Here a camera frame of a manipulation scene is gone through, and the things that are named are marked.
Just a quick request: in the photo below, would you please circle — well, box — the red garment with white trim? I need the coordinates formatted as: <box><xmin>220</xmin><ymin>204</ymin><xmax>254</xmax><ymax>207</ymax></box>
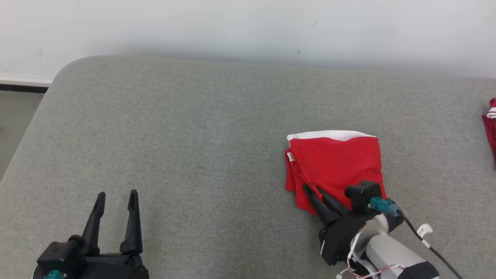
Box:
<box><xmin>285</xmin><ymin>130</ymin><xmax>388</xmax><ymax>215</ymax></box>

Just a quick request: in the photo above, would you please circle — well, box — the right black cable teal plug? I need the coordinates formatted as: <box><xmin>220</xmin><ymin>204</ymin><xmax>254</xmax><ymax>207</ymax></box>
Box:
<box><xmin>369</xmin><ymin>196</ymin><xmax>464</xmax><ymax>279</ymax></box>

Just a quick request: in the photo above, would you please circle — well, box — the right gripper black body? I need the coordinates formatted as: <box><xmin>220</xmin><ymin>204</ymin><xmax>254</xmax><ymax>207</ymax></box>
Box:
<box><xmin>319</xmin><ymin>210</ymin><xmax>379</xmax><ymax>266</ymax></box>

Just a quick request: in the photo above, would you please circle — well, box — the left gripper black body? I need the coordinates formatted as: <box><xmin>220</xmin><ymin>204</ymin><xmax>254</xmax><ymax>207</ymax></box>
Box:
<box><xmin>79</xmin><ymin>252</ymin><xmax>150</xmax><ymax>279</ymax></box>

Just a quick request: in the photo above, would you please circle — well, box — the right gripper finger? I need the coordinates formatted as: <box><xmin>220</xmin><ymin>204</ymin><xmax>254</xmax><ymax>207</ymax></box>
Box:
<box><xmin>317</xmin><ymin>188</ymin><xmax>351</xmax><ymax>217</ymax></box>
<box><xmin>303</xmin><ymin>184</ymin><xmax>338</xmax><ymax>227</ymax></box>

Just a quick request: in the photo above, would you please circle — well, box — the black and white skirting board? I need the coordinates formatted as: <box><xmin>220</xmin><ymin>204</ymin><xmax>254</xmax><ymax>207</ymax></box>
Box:
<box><xmin>0</xmin><ymin>77</ymin><xmax>53</xmax><ymax>94</ymax></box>

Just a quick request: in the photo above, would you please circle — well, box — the thin red white wire bundle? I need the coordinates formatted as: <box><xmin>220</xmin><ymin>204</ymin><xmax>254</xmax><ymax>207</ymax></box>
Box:
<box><xmin>336</xmin><ymin>225</ymin><xmax>406</xmax><ymax>279</ymax></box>

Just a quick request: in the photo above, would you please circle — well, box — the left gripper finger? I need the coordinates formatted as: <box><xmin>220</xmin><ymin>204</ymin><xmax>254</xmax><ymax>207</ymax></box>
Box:
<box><xmin>79</xmin><ymin>192</ymin><xmax>106</xmax><ymax>256</ymax></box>
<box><xmin>119</xmin><ymin>189</ymin><xmax>143</xmax><ymax>255</ymax></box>

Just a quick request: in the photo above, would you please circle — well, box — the red jersey with black lettering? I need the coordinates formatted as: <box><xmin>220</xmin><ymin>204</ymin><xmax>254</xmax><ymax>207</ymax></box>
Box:
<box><xmin>482</xmin><ymin>98</ymin><xmax>496</xmax><ymax>159</ymax></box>

